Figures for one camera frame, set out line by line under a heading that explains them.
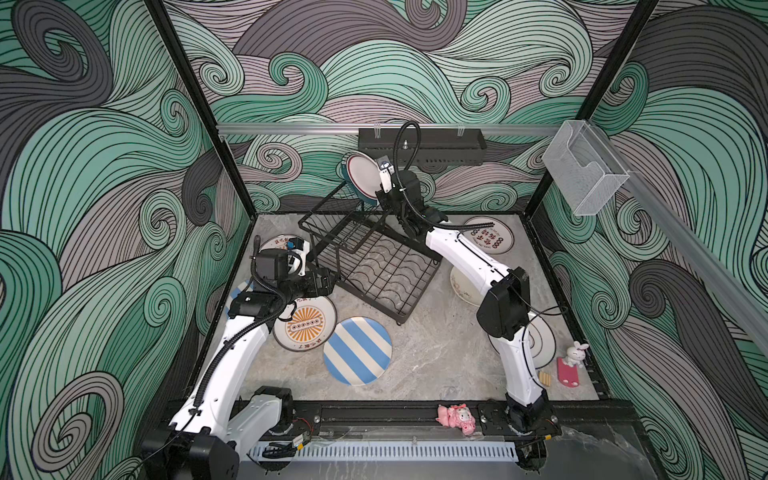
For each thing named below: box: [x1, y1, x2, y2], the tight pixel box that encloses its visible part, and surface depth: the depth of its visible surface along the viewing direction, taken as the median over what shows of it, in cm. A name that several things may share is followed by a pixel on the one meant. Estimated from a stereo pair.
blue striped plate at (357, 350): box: [323, 316, 393, 386], surface depth 86 cm
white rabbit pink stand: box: [557, 340, 590, 388], surface depth 80 cm
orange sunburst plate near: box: [273, 296, 338, 352], surface depth 90 cm
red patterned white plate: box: [463, 216, 515, 255], surface depth 113 cm
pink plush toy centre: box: [436, 404, 477, 436], surface depth 73 cm
